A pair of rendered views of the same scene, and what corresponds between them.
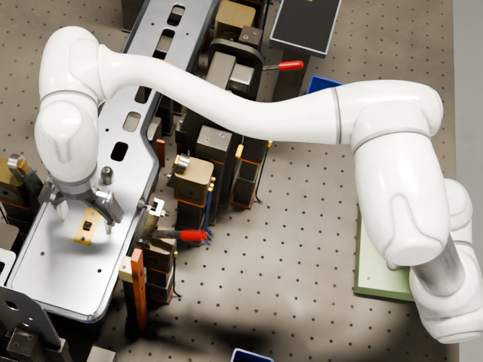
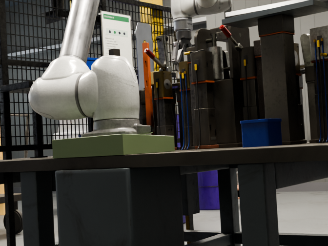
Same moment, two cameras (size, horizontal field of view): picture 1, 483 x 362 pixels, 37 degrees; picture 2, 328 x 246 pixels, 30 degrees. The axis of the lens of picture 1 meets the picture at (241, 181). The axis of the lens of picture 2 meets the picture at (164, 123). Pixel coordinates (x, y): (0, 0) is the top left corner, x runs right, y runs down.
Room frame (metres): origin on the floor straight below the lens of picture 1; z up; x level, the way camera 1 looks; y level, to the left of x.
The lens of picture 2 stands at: (2.20, -2.03, 0.72)
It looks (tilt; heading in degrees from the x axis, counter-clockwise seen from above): 2 degrees up; 127
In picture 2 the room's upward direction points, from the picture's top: 3 degrees counter-clockwise
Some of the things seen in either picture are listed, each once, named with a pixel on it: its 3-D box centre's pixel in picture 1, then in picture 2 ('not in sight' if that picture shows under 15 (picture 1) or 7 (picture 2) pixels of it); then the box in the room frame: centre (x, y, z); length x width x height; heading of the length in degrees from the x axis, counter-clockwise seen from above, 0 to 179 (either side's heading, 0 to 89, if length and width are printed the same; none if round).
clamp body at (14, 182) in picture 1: (15, 202); not in sight; (0.65, 0.53, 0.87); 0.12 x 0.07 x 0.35; 85
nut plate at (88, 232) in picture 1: (88, 225); not in sight; (0.58, 0.31, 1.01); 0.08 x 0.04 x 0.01; 175
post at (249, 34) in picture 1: (243, 81); (265, 92); (1.12, 0.05, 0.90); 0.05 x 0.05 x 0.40; 85
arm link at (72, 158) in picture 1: (67, 133); (184, 2); (0.59, 0.32, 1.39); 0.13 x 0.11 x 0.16; 16
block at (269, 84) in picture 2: (298, 49); (279, 80); (1.25, -0.08, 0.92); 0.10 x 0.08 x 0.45; 175
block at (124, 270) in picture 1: (131, 291); (157, 111); (0.49, 0.19, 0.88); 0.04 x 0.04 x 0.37; 85
